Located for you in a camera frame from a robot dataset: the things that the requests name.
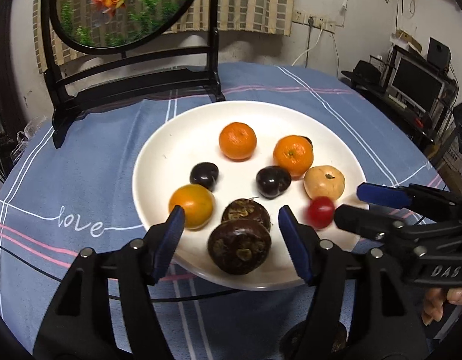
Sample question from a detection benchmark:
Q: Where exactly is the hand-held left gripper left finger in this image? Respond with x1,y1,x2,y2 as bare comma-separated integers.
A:
32,205,186,360

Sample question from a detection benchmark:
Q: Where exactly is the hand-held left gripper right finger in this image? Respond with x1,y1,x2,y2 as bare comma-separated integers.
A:
278,205,430,360

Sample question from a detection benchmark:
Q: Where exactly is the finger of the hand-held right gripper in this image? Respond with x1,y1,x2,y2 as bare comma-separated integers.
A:
335,204,404,241
356,182,462,221

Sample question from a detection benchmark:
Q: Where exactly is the red cherry tomato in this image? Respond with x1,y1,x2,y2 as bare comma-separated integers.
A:
306,196,335,229

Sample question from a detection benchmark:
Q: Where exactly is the yellow orange round fruit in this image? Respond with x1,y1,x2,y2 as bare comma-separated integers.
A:
169,184,216,230

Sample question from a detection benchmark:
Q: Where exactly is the beige round fruit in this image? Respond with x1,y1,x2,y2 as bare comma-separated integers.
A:
303,165,346,200

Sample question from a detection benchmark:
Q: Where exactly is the dark purple plum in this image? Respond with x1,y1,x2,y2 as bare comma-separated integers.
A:
256,165,292,198
189,162,219,192

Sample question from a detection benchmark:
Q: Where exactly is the white oval plate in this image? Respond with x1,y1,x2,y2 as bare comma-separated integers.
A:
132,100,367,291

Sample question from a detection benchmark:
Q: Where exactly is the person's right hand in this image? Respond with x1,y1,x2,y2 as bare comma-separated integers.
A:
422,287,462,326

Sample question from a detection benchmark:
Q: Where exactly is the black desk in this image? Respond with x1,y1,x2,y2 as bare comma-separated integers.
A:
341,71,441,147

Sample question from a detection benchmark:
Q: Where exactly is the blue striped tablecloth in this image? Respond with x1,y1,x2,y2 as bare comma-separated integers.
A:
0,62,447,360

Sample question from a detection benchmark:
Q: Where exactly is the computer monitor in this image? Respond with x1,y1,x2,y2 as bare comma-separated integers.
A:
386,55,447,107

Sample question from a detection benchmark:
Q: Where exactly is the black hat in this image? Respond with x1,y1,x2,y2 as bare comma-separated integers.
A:
341,60,383,83

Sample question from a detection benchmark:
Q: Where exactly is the black speaker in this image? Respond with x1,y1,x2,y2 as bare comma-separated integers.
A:
428,37,452,69

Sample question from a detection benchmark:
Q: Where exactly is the round goldfish screen black stand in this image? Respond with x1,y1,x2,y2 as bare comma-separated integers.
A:
41,0,226,149

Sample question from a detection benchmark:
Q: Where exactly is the beige checked curtain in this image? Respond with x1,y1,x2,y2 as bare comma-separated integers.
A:
34,0,297,74

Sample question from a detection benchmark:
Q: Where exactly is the white cable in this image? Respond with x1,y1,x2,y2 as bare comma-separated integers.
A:
291,26,324,66

